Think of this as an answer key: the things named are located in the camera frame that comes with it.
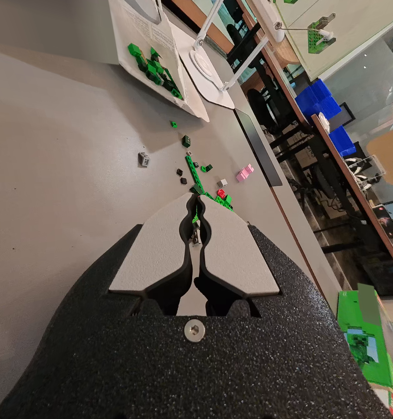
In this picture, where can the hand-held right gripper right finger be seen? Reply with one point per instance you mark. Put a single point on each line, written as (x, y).
(239, 258)

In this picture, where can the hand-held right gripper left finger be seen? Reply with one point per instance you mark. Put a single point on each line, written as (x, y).
(150, 258)

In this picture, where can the green toy box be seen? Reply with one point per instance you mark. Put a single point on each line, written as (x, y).
(348, 312)

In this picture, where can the pile of green bricks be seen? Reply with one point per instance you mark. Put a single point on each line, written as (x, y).
(153, 70)

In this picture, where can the white paper bag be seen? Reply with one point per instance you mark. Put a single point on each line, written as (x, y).
(134, 26)

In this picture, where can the wood-edged grey desk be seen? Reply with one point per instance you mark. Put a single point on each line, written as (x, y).
(199, 19)

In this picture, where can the short wide green plate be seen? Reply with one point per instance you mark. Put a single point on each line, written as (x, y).
(221, 204)

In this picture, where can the small grey brick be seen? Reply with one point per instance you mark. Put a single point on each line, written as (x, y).
(222, 182)

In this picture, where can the pink brick pig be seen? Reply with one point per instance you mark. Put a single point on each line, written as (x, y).
(244, 173)

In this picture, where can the narrow green plate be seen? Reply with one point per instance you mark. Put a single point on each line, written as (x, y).
(193, 172)

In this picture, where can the grey white brick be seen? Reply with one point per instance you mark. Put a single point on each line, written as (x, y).
(144, 159)

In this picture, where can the dark product box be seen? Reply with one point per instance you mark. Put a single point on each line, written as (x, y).
(389, 222)

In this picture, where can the white cloth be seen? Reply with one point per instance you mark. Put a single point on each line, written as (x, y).
(324, 120)

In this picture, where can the wooden and white book stand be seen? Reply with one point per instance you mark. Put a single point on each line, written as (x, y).
(212, 88)

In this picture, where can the black monitor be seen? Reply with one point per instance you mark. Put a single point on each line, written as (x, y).
(347, 114)

